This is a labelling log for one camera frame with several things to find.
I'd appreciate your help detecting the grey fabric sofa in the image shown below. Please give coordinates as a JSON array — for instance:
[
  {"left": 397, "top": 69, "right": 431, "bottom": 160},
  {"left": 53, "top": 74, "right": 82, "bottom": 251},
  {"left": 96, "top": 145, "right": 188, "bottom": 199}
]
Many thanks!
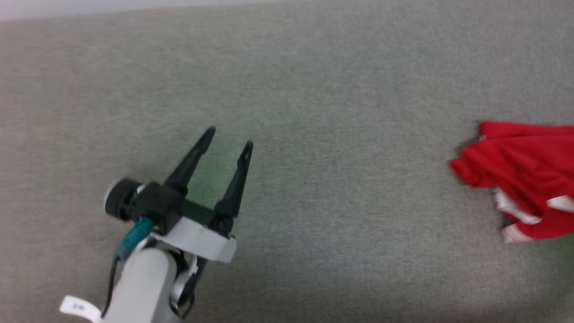
[{"left": 0, "top": 0, "right": 574, "bottom": 323}]

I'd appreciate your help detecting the thin black cable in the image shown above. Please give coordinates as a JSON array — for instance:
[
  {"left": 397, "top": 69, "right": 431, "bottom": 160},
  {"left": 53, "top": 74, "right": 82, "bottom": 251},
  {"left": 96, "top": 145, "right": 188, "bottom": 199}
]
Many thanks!
[{"left": 100, "top": 258, "right": 120, "bottom": 317}]

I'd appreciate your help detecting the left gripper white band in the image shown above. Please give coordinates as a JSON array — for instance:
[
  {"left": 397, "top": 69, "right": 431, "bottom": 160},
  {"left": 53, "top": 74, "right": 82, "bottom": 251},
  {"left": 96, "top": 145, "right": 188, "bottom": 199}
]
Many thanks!
[{"left": 152, "top": 127, "right": 254, "bottom": 264}]

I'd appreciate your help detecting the teal cable connector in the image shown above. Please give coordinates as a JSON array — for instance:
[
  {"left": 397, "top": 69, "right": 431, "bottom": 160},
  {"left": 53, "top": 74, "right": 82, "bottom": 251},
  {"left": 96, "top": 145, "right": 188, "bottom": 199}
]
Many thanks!
[{"left": 115, "top": 218, "right": 156, "bottom": 261}]

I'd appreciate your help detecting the white cable label tag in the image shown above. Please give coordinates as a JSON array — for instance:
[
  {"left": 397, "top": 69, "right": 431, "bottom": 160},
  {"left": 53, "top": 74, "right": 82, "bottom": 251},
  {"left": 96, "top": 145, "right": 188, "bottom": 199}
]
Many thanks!
[{"left": 60, "top": 295, "right": 102, "bottom": 323}]

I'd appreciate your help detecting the red Bulls 23 jersey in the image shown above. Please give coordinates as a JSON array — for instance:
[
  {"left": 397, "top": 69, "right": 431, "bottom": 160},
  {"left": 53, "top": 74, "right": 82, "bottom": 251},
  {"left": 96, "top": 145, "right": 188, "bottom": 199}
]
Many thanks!
[{"left": 449, "top": 120, "right": 574, "bottom": 244}]

